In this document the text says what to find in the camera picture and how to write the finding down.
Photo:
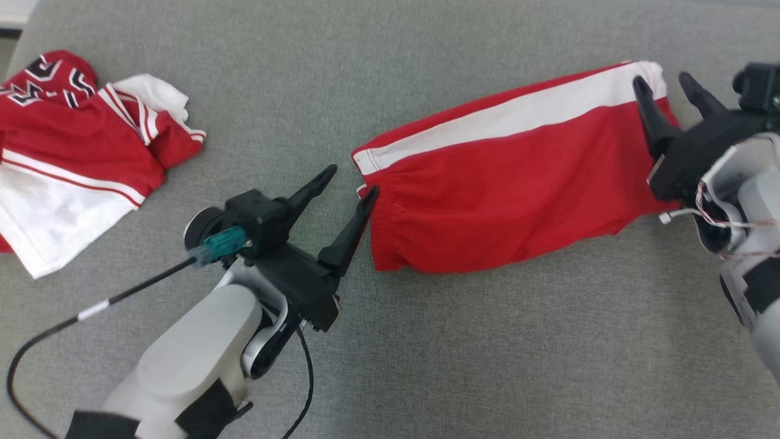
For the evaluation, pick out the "teal left camera connector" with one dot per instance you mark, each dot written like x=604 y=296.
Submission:
x=219 y=244

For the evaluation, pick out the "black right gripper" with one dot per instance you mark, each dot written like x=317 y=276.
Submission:
x=694 y=152

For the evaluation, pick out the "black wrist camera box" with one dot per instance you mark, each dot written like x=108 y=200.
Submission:
x=256 y=219
x=762 y=88

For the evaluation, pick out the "red shorts with white stripe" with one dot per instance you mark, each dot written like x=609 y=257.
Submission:
x=499 y=201

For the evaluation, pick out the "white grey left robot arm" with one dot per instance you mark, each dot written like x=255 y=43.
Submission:
x=195 y=347

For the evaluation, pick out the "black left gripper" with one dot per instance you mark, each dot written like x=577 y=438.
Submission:
x=298 y=280

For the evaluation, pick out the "grey fabric sofa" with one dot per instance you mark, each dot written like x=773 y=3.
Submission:
x=487 y=366

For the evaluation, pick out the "red jersey with white sleeves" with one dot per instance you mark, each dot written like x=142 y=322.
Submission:
x=79 y=140

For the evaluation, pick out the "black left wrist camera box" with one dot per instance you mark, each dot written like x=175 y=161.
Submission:
x=256 y=219

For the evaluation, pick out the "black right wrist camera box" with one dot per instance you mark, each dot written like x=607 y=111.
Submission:
x=762 y=88

